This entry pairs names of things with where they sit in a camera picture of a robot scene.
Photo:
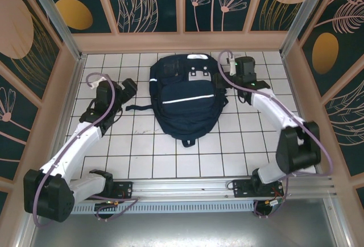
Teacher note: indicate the navy blue backpack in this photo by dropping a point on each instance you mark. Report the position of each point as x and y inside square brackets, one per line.
[185, 113]

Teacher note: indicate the wall panel disc gold lines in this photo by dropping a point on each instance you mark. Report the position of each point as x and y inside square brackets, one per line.
[17, 30]

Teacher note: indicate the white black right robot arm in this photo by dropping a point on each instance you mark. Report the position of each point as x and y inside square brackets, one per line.
[298, 147]

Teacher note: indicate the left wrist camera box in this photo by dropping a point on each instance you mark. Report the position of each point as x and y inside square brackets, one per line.
[94, 84]

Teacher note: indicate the wall panel oval pink fern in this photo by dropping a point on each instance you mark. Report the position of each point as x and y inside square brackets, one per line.
[327, 53]

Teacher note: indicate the aluminium corner post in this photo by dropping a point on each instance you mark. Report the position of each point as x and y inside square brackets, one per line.
[302, 16]
[55, 16]

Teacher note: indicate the long aluminium mounting rail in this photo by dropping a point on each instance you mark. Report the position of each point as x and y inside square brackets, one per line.
[182, 188]

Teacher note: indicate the wall panel three pink flowers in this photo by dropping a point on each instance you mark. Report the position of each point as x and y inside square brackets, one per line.
[204, 16]

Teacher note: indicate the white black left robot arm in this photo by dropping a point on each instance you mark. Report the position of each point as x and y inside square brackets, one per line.
[48, 193]

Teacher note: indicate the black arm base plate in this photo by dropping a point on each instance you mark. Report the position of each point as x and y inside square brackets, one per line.
[125, 188]
[241, 190]

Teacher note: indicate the wall panel golden oval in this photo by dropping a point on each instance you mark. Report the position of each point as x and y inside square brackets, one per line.
[74, 13]

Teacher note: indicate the wall panel single pink flower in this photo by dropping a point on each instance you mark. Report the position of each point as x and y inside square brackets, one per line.
[14, 133]

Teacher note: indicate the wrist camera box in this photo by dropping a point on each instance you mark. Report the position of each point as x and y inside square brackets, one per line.
[94, 84]
[232, 67]

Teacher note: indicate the wall panel pink fern leaves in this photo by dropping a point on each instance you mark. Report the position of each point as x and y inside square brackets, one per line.
[347, 121]

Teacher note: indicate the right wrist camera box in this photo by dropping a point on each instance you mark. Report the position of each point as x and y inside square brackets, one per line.
[232, 67]

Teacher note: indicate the grey metal sheet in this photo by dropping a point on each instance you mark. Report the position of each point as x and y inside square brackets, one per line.
[182, 230]

